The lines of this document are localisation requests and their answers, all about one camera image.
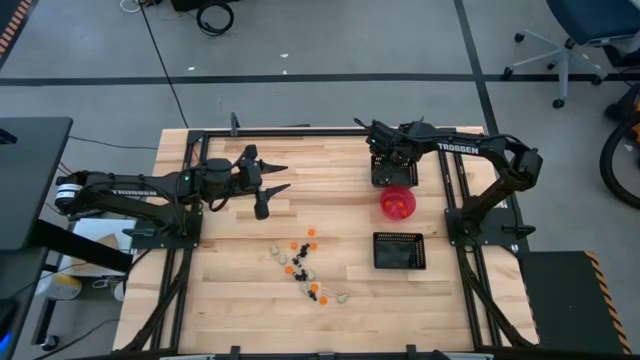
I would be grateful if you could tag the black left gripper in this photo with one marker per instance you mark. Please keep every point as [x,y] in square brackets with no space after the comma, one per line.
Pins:
[250,172]

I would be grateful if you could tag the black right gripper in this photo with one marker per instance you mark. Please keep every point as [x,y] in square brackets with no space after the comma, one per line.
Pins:
[392,147]

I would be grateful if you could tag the cream plastic skull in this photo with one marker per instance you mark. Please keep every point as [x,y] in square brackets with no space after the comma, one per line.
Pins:
[342,298]
[275,249]
[304,287]
[310,274]
[282,259]

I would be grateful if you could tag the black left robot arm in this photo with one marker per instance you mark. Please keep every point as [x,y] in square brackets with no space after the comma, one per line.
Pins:
[125,195]

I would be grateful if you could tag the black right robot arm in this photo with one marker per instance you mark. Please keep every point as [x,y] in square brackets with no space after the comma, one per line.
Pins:
[457,147]

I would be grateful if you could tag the black slotted plastic basket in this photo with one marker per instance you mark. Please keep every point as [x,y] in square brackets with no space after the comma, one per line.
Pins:
[400,177]
[400,252]

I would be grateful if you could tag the pink translucent plastic bowl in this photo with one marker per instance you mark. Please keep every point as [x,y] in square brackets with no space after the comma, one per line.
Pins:
[395,192]

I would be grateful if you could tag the white cardboard box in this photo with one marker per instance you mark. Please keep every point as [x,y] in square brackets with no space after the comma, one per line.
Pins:
[95,227]

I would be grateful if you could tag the black floor box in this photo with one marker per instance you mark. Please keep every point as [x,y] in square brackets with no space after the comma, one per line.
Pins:
[205,4]

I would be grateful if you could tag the orange black shop vacuum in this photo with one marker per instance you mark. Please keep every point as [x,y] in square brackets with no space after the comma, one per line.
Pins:
[605,160]

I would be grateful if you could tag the black hazard-striped platform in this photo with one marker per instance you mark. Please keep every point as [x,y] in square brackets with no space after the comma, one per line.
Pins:
[565,300]

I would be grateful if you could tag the blue office chair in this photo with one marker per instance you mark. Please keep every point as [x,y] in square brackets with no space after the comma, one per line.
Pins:
[590,20]

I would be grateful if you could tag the white yellow container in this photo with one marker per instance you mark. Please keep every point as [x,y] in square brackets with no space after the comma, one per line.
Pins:
[60,287]

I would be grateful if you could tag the dark grey desk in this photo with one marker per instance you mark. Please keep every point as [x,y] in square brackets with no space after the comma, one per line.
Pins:
[30,180]

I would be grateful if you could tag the black hazard-striped floor mat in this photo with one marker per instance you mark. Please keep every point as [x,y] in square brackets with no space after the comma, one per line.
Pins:
[10,25]

